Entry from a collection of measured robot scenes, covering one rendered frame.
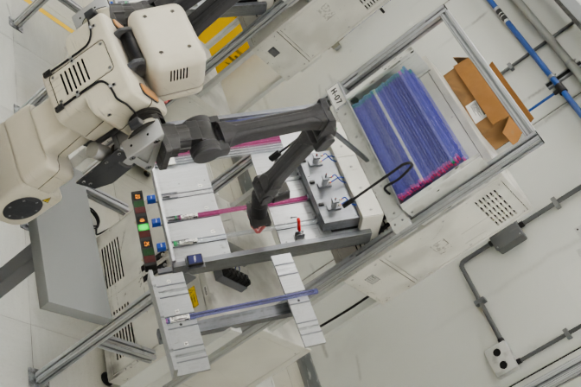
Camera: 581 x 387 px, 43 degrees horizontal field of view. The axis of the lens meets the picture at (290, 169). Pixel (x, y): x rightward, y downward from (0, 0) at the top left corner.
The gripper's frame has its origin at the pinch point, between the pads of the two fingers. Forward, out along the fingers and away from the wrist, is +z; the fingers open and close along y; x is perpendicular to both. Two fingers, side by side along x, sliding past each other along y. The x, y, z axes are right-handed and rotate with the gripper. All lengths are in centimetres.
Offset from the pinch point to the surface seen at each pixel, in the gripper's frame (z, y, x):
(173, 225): 1.1, 9.2, 28.1
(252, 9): 7, 136, -31
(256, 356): 73, -10, 0
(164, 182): 1.4, 29.6, 27.9
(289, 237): 1.8, -4.2, -10.4
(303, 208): 2.2, 7.5, -19.0
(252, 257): 2.6, -9.4, 4.3
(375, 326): 160, 35, -85
